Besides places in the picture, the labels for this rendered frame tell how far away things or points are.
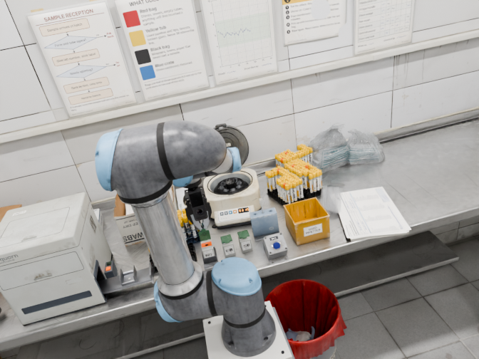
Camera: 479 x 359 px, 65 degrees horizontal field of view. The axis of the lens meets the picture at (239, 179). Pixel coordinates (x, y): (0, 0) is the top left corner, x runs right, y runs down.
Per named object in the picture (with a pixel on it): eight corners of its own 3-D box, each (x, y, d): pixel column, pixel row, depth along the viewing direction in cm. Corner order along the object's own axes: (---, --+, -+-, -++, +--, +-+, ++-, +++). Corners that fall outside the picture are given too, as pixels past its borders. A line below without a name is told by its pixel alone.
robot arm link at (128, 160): (220, 326, 95) (159, 137, 66) (163, 334, 96) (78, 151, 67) (221, 289, 106) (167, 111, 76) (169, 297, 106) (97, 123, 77)
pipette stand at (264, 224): (254, 241, 143) (251, 221, 138) (251, 230, 149) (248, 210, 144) (280, 236, 143) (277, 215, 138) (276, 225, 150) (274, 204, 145)
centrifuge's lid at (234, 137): (196, 129, 164) (197, 125, 171) (207, 181, 173) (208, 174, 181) (244, 120, 163) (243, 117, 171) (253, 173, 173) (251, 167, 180)
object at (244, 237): (242, 253, 138) (239, 239, 135) (239, 246, 142) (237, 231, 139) (252, 251, 139) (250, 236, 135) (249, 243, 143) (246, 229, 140)
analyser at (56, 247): (21, 327, 124) (-24, 259, 109) (41, 271, 148) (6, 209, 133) (114, 300, 128) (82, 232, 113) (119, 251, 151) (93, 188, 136)
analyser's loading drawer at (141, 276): (94, 299, 127) (88, 288, 124) (96, 285, 133) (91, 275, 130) (154, 283, 129) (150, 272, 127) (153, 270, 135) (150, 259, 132)
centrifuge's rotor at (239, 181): (215, 207, 158) (212, 193, 154) (214, 189, 171) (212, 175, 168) (251, 201, 157) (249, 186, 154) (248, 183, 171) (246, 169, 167)
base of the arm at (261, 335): (279, 352, 96) (274, 325, 92) (221, 360, 97) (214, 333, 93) (274, 309, 110) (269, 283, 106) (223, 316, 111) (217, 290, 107)
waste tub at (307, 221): (296, 246, 137) (294, 224, 132) (285, 226, 149) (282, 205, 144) (331, 237, 138) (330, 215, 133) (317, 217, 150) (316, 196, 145)
